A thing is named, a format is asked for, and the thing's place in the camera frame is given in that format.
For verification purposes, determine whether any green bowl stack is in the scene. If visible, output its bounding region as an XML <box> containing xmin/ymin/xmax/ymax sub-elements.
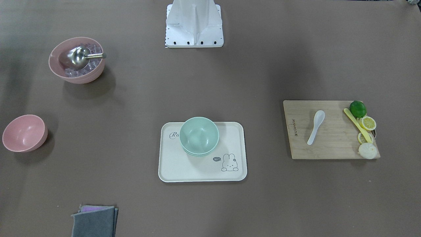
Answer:
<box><xmin>179</xmin><ymin>117</ymin><xmax>220</xmax><ymax>157</ymax></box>

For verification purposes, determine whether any green lime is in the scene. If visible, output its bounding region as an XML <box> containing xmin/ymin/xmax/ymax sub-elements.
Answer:
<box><xmin>349</xmin><ymin>101</ymin><xmax>367</xmax><ymax>118</ymax></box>

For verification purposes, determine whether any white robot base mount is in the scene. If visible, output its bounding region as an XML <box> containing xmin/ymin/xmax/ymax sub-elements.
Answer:
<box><xmin>164</xmin><ymin>0</ymin><xmax>224</xmax><ymax>48</ymax></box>

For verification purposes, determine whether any lemon slice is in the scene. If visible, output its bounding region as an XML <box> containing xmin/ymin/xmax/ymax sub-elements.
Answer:
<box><xmin>357</xmin><ymin>116</ymin><xmax>377</xmax><ymax>131</ymax></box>
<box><xmin>357</xmin><ymin>132</ymin><xmax>375</xmax><ymax>144</ymax></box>

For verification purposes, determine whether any white steamed bun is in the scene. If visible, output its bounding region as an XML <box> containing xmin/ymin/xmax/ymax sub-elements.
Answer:
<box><xmin>358</xmin><ymin>143</ymin><xmax>378</xmax><ymax>159</ymax></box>

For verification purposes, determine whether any lemon slice upper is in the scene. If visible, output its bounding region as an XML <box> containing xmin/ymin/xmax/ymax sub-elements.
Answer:
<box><xmin>357</xmin><ymin>116</ymin><xmax>377</xmax><ymax>131</ymax></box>

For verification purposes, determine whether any white ceramic spoon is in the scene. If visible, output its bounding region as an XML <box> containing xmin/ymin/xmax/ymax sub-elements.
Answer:
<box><xmin>307</xmin><ymin>110</ymin><xmax>325</xmax><ymax>145</ymax></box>

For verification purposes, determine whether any cream rabbit tray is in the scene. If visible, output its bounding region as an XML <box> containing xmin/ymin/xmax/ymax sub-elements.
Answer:
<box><xmin>158</xmin><ymin>122</ymin><xmax>248</xmax><ymax>182</ymax></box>

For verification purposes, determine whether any yellow plastic knife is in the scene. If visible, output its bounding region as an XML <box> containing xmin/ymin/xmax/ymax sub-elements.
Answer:
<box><xmin>343</xmin><ymin>108</ymin><xmax>373</xmax><ymax>144</ymax></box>

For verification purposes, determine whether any large pink ice bowl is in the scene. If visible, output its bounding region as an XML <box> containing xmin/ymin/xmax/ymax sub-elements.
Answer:
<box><xmin>48</xmin><ymin>37</ymin><xmax>105</xmax><ymax>84</ymax></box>

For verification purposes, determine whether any lemon slice lower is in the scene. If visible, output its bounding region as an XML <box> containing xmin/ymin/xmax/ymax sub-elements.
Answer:
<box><xmin>357</xmin><ymin>132</ymin><xmax>375</xmax><ymax>144</ymax></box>

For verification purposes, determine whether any small pink bowl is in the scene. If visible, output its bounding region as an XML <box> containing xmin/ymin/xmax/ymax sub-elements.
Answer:
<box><xmin>2</xmin><ymin>115</ymin><xmax>48</xmax><ymax>152</ymax></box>

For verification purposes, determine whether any metal ice scoop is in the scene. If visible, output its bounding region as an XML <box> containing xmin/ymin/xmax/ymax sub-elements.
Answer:
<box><xmin>58</xmin><ymin>46</ymin><xmax>107</xmax><ymax>70</ymax></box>

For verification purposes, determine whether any grey folded cloth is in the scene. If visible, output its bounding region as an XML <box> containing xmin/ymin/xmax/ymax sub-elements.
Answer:
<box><xmin>72</xmin><ymin>205</ymin><xmax>119</xmax><ymax>237</ymax></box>

